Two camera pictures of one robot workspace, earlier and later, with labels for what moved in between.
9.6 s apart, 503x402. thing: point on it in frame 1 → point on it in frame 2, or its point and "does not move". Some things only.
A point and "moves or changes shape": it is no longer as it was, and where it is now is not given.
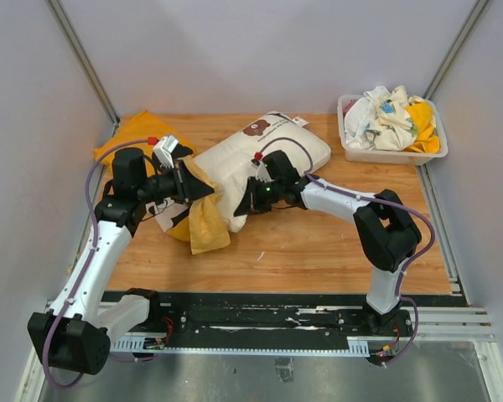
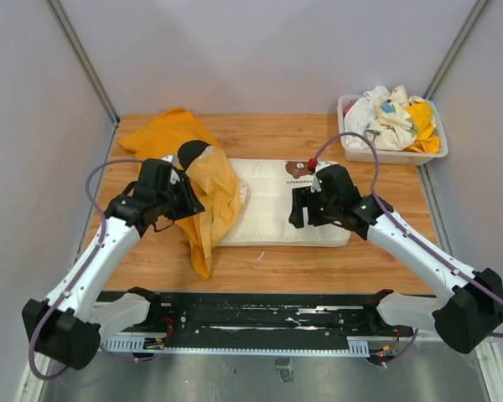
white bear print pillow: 229,161 → 266,219
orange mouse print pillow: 157,141 → 165,136
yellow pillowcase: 208,230 moves or changes shape
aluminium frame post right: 476,11 does not move
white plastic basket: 391,157 does not move
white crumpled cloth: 380,120 does not move
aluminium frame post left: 86,59 does not move
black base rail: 334,316 does not move
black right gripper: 255,198 → 301,207
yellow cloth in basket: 427,141 does not move
